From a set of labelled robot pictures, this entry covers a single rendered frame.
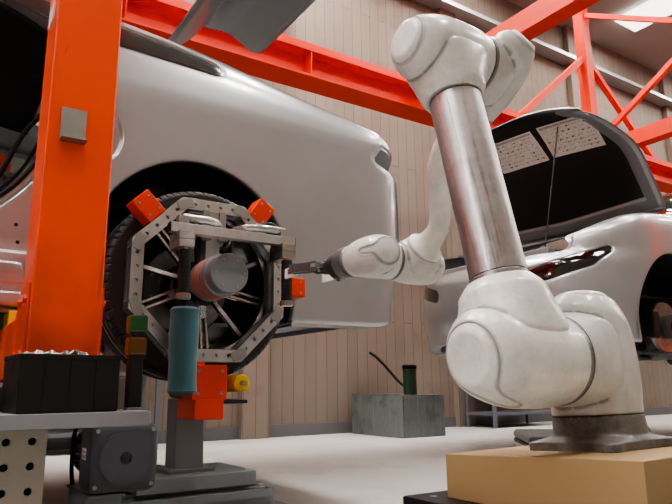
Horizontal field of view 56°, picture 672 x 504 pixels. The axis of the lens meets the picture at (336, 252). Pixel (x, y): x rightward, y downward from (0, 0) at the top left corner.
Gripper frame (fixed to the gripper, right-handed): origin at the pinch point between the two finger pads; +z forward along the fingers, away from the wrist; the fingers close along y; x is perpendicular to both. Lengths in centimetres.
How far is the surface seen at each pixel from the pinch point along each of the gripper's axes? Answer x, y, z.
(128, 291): -4, -44, 33
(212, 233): 12.8, -25.3, 13.6
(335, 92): 216, 178, 255
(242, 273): 2.3, -13.0, 18.2
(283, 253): 8.6, -2.3, 10.7
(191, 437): -49, -17, 48
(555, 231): 90, 321, 152
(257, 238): 13.2, -10.1, 13.7
